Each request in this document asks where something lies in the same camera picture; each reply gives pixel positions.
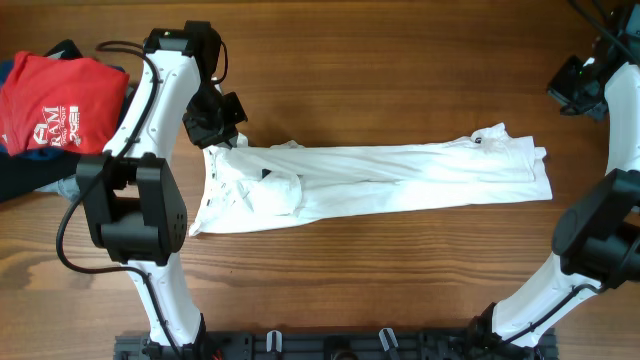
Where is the white t-shirt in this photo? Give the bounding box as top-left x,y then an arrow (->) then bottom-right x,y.
189,123 -> 553,236

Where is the red folded t-shirt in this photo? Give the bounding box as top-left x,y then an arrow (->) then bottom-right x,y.
1,52 -> 129,156

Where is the grey folded garment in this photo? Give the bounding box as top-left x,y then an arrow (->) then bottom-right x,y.
36,176 -> 80,201

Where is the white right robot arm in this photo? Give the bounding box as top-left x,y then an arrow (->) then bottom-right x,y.
466,62 -> 639,355

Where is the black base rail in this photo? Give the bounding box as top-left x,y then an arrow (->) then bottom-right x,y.
113,328 -> 560,360

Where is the black folded garment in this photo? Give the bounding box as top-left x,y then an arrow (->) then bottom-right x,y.
1,39 -> 96,202

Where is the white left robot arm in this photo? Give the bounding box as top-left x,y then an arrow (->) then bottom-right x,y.
72,21 -> 247,359

